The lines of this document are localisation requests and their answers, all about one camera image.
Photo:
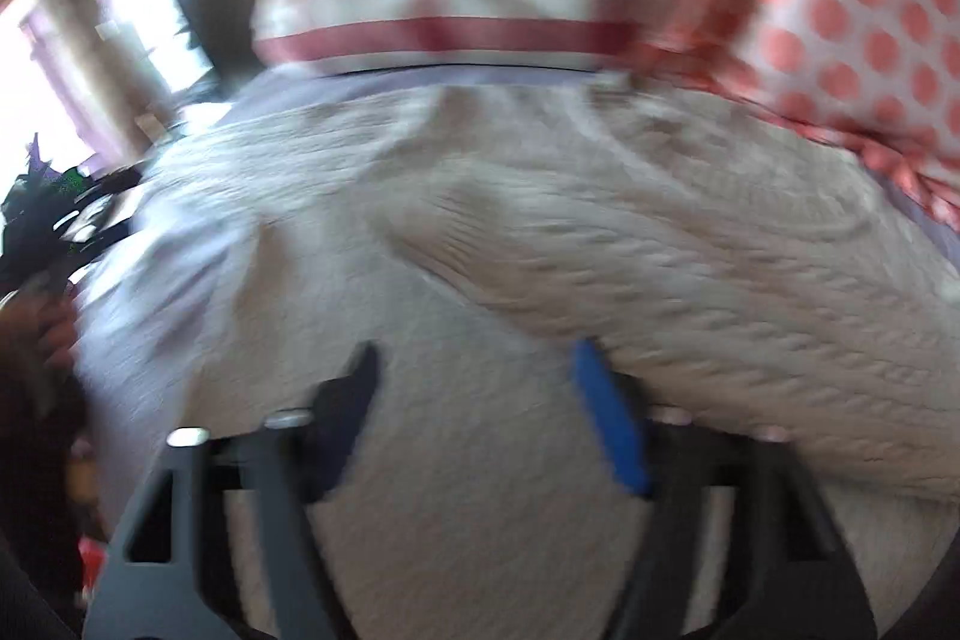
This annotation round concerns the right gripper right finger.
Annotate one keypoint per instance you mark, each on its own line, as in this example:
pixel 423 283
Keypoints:
pixel 738 541

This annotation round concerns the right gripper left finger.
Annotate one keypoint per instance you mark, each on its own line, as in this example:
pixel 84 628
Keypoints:
pixel 170 570

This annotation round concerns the beige cable-knit sweater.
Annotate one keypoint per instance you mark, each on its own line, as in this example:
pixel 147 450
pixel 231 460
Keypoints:
pixel 479 504

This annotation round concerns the person's left hand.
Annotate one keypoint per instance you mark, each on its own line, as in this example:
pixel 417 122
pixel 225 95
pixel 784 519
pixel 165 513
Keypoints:
pixel 42 324

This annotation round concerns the lilac bed sheet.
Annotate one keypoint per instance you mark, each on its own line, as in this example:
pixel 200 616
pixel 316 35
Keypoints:
pixel 420 81

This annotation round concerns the pink polka dot pillow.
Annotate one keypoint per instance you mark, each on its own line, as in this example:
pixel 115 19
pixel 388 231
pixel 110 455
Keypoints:
pixel 879 77

